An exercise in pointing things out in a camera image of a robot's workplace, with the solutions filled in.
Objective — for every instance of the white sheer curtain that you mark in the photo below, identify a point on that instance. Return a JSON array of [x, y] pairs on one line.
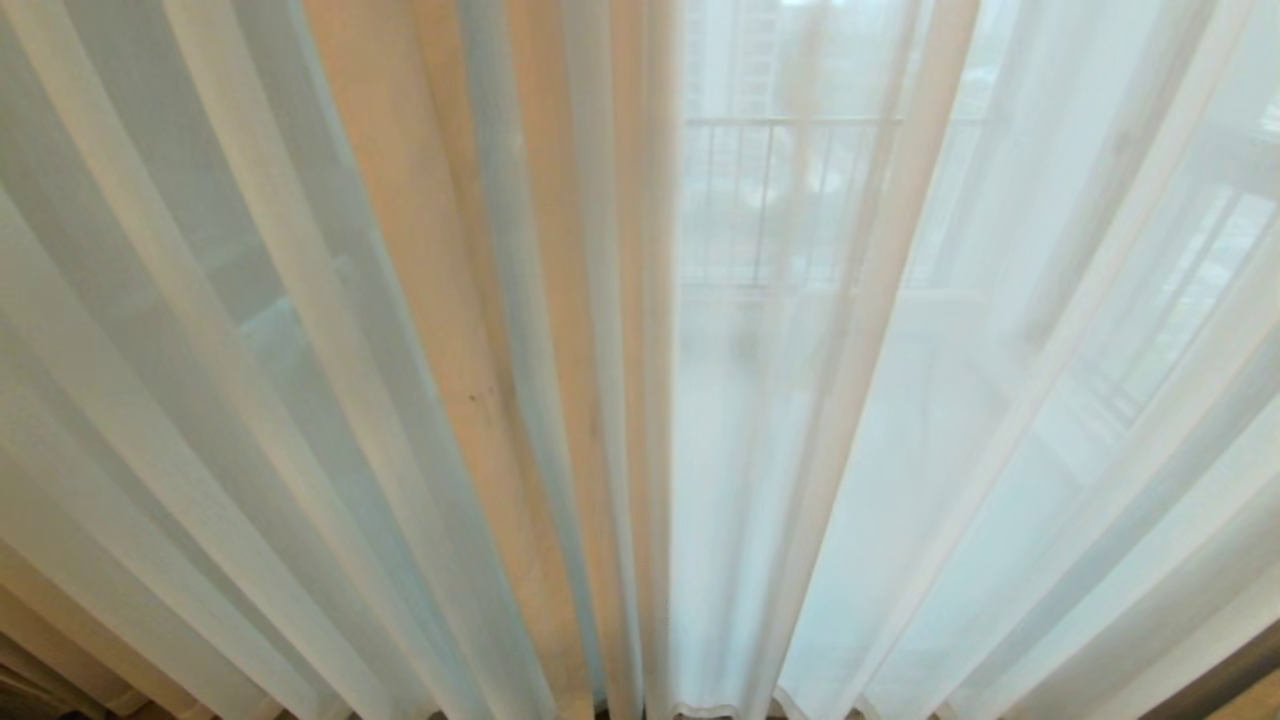
[[250, 330], [1000, 400]]

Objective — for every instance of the balcony railing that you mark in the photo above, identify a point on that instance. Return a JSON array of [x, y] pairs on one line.
[[770, 190]]

